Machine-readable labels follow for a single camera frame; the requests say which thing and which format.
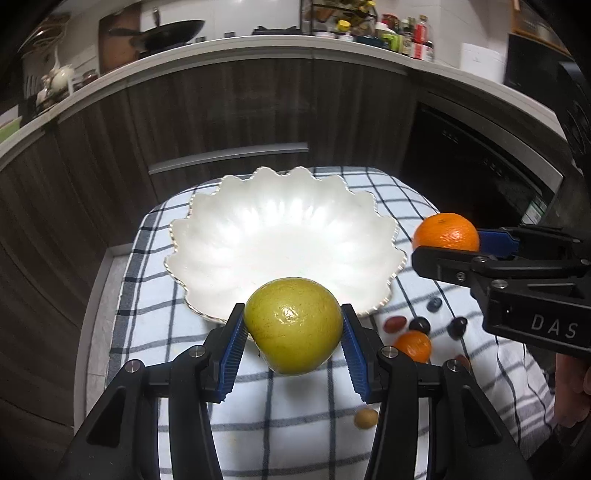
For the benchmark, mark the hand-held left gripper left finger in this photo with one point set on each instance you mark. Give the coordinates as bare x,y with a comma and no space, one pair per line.
233,350

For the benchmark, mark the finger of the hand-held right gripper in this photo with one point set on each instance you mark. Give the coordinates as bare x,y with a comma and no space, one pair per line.
443,265
496,241

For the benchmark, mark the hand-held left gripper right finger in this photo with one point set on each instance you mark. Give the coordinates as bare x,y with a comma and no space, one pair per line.
355,355

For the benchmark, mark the mandarin orange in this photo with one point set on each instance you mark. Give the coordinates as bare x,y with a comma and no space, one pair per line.
413,347
443,230

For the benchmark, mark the yellow brown longan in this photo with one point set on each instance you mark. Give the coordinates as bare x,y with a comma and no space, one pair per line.
365,418

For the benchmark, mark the dark purple plum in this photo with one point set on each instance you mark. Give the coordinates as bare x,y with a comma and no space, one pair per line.
419,325
457,328

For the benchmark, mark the green apple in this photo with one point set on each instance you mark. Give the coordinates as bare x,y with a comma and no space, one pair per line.
293,325

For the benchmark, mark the small red grape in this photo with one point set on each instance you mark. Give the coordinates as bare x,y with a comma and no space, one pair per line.
463,361

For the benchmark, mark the white scalloped bowl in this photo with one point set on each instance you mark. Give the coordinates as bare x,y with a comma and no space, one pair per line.
281,240

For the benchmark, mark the person's right hand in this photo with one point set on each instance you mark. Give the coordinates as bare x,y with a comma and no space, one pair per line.
575,392

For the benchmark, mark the blueberry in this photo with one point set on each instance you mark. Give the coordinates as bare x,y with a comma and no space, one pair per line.
434,304

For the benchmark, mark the red grape tomato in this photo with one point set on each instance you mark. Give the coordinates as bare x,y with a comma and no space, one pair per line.
395,325

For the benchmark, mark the black dishwasher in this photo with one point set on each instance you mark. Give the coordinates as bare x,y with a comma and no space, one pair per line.
466,157

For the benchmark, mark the checkered white cloth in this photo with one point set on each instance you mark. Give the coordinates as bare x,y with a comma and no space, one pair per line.
286,434

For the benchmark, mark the black countertop appliance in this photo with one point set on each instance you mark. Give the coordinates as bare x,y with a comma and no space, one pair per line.
531,69

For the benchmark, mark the red and white box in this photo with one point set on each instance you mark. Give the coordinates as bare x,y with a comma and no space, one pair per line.
422,52

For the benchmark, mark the dark wood kitchen cabinet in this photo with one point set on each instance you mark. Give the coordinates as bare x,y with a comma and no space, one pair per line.
92,184

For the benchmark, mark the green packet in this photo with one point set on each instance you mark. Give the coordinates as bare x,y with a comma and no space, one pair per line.
390,40

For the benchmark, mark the yellow lid jar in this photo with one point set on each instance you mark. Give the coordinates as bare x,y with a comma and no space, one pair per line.
343,30

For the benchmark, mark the white kitchen countertop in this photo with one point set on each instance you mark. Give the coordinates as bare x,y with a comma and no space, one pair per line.
240,42

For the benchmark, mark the white teapot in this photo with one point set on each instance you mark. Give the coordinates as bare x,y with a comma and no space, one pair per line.
60,78

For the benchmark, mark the black wok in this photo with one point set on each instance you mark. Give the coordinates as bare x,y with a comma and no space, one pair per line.
171,33

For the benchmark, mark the wooden cutting board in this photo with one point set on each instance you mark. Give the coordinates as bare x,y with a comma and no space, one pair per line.
117,46

